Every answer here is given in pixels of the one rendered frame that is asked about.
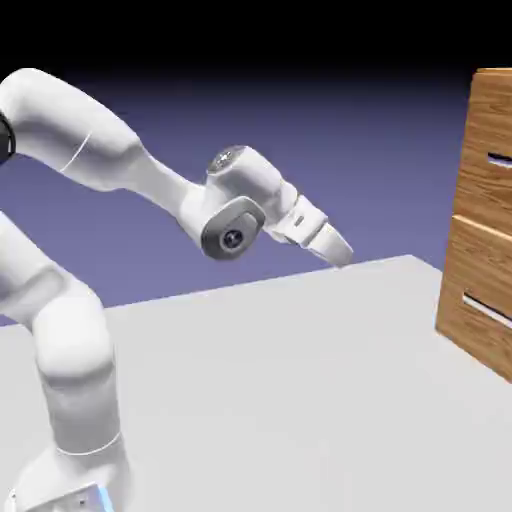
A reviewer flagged wood drawer front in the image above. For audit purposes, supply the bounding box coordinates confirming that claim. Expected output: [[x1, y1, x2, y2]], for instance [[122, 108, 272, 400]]
[[453, 71, 512, 234], [435, 215, 512, 384]]

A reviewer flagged light wood cabinet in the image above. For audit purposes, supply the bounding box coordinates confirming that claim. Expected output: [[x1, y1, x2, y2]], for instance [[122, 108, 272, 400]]
[[434, 67, 512, 385]]

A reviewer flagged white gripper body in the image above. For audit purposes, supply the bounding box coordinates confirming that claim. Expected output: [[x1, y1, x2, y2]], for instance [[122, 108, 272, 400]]
[[310, 222, 355, 268]]

